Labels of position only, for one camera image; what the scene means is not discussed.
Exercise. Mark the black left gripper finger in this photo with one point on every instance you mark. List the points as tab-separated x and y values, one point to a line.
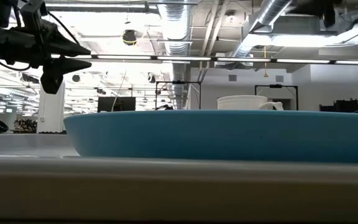
64	45
57	70

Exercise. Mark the blue round plate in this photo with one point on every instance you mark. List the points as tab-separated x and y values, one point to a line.
228	137

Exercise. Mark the white ceramic mug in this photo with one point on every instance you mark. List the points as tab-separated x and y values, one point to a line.
241	102

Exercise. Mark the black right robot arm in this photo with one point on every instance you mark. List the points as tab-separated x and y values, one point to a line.
328	14

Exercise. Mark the gray plastic tray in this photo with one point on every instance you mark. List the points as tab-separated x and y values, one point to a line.
179	193

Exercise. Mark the white pillar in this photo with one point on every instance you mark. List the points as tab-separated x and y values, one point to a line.
51	112

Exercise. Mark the black ceiling speaker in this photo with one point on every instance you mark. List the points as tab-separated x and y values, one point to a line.
129	37

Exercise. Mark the black monitor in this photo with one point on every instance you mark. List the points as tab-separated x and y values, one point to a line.
123	104

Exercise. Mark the long ceiling light strip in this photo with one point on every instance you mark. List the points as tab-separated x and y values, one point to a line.
182	58

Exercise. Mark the black background equipment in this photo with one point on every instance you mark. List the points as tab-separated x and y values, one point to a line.
350	105

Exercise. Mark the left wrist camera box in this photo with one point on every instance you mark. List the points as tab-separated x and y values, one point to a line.
33	15

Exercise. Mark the straight silver ventilation duct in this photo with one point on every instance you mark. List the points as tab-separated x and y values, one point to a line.
176	31

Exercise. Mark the black background rig frame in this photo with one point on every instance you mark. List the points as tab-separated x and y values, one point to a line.
276	86
179	82

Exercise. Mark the slanted silver ventilation duct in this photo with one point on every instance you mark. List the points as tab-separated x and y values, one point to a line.
269	15

